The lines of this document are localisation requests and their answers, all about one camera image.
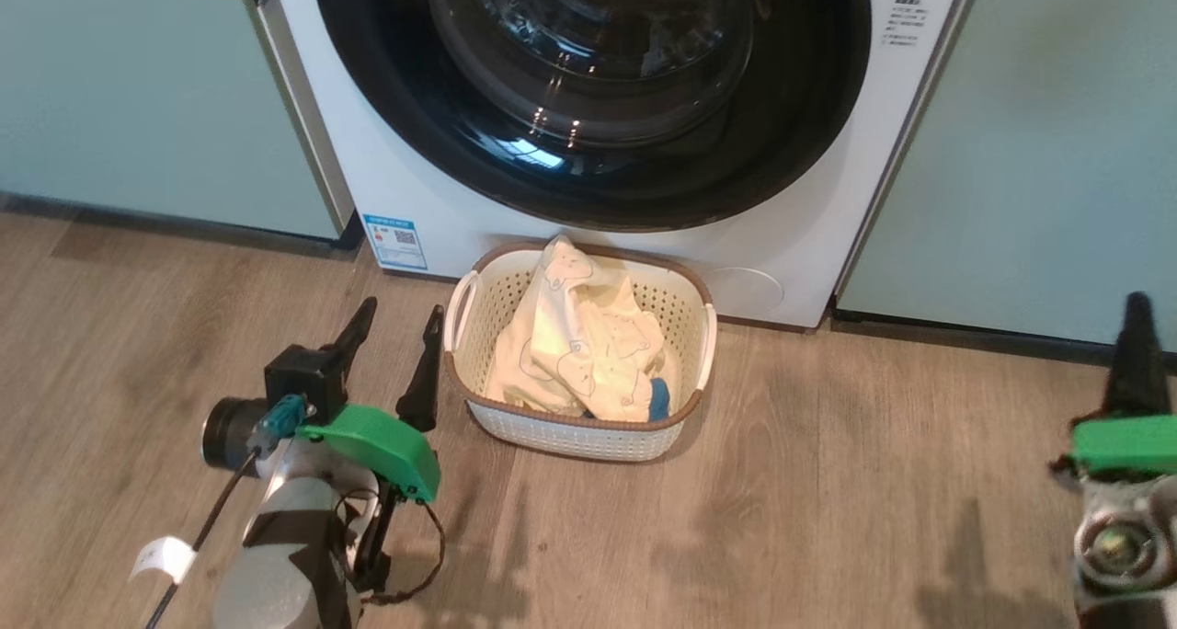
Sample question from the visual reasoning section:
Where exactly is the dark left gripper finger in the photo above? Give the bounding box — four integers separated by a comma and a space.
322, 296, 379, 367
396, 304, 447, 433

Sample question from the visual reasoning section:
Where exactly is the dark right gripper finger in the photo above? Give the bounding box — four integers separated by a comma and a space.
1103, 292, 1171, 419

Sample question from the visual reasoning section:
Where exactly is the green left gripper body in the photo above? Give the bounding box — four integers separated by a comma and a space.
294, 404, 443, 504

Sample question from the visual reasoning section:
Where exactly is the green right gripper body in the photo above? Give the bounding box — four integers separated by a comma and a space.
1070, 414, 1177, 475

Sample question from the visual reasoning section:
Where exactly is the pale yellow bear-print garment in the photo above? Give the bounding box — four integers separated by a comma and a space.
485, 234, 682, 424

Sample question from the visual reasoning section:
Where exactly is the black round glass washer door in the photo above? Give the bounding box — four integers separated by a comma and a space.
311, 0, 873, 234

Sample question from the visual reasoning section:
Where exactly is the white perforated basket brown rim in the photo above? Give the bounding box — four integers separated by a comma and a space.
443, 241, 718, 463

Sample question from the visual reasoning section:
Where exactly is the white front-load washing machine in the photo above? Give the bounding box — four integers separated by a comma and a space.
262, 0, 985, 332

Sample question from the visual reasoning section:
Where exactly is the blue white energy label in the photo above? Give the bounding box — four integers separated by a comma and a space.
361, 212, 430, 274

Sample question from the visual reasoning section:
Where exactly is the pale green cabinet steel edge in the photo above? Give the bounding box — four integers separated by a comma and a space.
0, 0, 357, 242

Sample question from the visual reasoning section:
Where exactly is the round white filter cover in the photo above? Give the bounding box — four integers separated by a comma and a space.
708, 267, 786, 320

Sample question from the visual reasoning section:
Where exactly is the small black text sticker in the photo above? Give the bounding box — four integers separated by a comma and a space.
880, 0, 931, 50

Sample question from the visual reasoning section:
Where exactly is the thin black looped cable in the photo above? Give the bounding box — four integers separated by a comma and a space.
360, 498, 448, 608

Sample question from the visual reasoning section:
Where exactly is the black cable teal plug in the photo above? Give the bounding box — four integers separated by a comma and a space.
144, 394, 310, 629

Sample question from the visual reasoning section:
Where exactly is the white paper cable tag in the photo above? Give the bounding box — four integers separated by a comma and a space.
129, 536, 198, 585

